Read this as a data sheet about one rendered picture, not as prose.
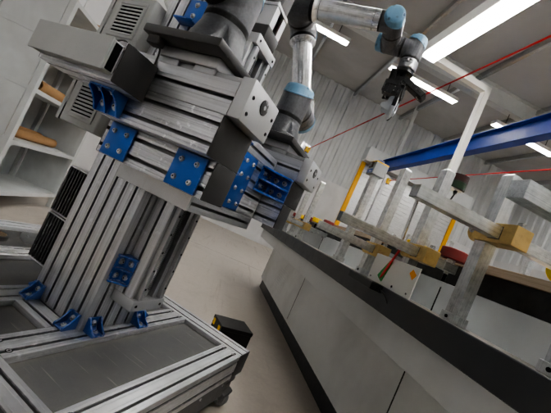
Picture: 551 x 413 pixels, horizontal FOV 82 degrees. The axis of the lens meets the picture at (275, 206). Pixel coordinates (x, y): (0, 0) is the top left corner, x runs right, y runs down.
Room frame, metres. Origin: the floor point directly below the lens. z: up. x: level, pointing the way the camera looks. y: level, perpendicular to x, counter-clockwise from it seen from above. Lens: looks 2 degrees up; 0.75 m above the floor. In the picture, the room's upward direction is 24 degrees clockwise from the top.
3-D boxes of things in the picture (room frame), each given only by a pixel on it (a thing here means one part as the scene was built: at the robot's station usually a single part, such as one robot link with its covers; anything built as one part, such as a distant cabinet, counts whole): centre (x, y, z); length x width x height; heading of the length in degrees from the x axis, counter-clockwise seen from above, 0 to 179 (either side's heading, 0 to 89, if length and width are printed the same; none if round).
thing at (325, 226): (1.25, -0.39, 0.81); 0.44 x 0.03 x 0.04; 101
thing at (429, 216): (1.05, -0.48, 0.91); 0.04 x 0.04 x 0.48; 11
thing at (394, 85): (1.26, -0.24, 1.46); 0.09 x 0.08 x 0.12; 67
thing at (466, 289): (0.81, -0.53, 0.87); 0.04 x 0.04 x 0.48; 11
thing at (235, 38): (0.77, 0.29, 1.09); 0.15 x 0.15 x 0.10
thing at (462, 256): (1.03, -0.59, 0.85); 0.08 x 0.08 x 0.11
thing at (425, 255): (1.03, -0.49, 0.85); 0.14 x 0.06 x 0.05; 11
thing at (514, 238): (0.78, -0.53, 0.95); 0.14 x 0.06 x 0.05; 11
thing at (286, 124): (1.22, 0.10, 1.09); 0.15 x 0.15 x 0.10
